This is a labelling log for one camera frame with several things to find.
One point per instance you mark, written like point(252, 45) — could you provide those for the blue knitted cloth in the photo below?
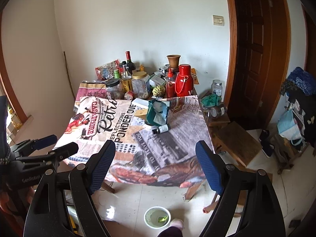
point(298, 79)

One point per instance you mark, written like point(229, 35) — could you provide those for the tall glass oil bottle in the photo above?
point(126, 81)

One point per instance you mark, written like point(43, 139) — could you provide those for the small dark wooden stool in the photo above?
point(284, 153)

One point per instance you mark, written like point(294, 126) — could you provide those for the red drink can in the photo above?
point(129, 95)

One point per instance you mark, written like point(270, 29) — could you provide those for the thin wooden stick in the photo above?
point(68, 74)

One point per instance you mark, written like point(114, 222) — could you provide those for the beige paper card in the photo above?
point(141, 112)

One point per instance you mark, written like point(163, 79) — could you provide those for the printed newspaper-pattern tablecloth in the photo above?
point(172, 138)

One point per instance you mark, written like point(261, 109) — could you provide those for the dark wine bottle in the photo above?
point(129, 64)

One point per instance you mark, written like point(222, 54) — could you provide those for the clear glass jar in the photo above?
point(216, 87)

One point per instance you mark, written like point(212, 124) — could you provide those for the beige wall switch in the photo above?
point(218, 20)

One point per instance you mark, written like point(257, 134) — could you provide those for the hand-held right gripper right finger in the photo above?
point(209, 170)

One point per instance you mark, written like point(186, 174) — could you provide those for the white flat box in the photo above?
point(139, 102)

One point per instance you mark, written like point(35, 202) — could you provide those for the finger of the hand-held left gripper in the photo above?
point(66, 150)
point(45, 140)

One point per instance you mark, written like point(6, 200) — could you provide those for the green plastic bag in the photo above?
point(209, 100)

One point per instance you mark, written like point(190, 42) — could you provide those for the white bowl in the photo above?
point(150, 218)

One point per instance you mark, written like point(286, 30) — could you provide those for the green-capped small bottle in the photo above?
point(116, 74)

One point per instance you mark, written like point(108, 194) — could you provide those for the clear snack bag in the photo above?
point(107, 69)

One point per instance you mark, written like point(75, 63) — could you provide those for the pink slipper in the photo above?
point(176, 223)

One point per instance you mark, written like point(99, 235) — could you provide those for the brown clay pot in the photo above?
point(173, 61)

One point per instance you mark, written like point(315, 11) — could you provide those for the black-lidded clear jar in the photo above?
point(114, 90)

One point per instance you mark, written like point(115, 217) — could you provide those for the dark-contents jar lying sideways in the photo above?
point(217, 111)

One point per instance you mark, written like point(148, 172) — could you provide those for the yellow liquid bottle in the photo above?
point(14, 118)

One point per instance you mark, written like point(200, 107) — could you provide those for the gold-lidded clear jar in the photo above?
point(140, 86)

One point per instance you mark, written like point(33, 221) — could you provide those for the black clothes pile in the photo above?
point(303, 118)

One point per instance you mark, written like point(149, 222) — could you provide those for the dark wooden door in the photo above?
point(256, 54)

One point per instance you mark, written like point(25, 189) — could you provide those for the wooden window frame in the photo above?
point(14, 98)

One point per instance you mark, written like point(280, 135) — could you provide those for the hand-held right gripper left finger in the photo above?
point(101, 167)

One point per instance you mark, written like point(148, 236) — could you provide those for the teal snack bag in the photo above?
point(155, 113)

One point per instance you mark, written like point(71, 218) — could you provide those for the wooden side table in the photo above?
point(217, 123)

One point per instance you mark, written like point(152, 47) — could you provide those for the green custard apple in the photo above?
point(158, 91)

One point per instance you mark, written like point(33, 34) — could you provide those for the red chili sauce bottle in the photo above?
point(170, 86)

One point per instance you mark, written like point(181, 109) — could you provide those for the red thermos flask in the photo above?
point(184, 81)

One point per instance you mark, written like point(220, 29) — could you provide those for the person's right leg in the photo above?
point(170, 233)

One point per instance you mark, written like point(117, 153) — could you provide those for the orange-capped small bottle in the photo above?
point(141, 68)

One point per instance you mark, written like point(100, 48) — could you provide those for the green leaf scrap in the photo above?
point(162, 219)

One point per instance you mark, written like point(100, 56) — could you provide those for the small dark glass bottle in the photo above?
point(161, 129)

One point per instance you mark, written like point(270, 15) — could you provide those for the orange packet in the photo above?
point(195, 77)

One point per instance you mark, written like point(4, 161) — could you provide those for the dark shoe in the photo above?
point(266, 145)

